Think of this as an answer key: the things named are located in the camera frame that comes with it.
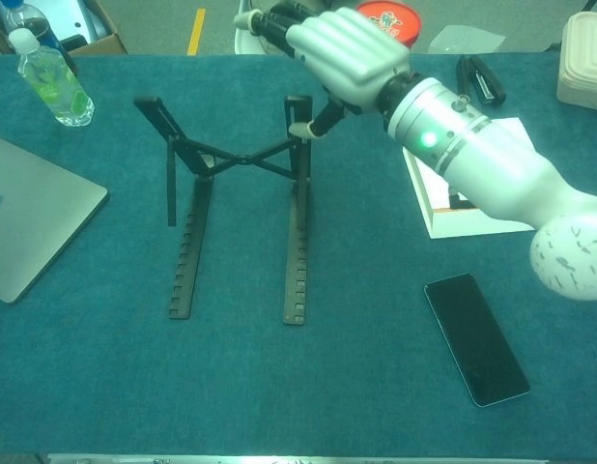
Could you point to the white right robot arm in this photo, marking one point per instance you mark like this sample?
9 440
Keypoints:
496 164

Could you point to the clear plastic bag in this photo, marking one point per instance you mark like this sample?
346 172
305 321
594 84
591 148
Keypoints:
453 38

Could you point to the white plastic panel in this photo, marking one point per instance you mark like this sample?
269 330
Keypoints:
81 12

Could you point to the black folding laptop stand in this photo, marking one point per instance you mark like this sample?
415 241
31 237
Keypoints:
296 270

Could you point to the clear bottle with green label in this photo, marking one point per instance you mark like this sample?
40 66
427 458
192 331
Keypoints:
52 82

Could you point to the brown cardboard carton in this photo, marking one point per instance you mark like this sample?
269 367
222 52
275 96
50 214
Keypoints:
103 44

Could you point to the dark cola bottle blue label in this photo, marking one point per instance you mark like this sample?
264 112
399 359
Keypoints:
33 19

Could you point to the orange-red lidded paper cup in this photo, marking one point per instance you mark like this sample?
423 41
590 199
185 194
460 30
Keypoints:
406 24

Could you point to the teal felt desk mat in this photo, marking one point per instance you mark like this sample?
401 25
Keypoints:
303 377

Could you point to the silver closed laptop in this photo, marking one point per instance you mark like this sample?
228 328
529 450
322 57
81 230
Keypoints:
33 217

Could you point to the black stapler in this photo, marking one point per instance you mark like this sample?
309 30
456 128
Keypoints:
487 87

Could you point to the beige stacked food containers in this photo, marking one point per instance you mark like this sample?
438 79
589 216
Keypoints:
586 67

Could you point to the black smartphone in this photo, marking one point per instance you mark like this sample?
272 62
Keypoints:
477 338

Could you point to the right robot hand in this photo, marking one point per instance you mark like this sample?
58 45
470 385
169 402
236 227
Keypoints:
356 53

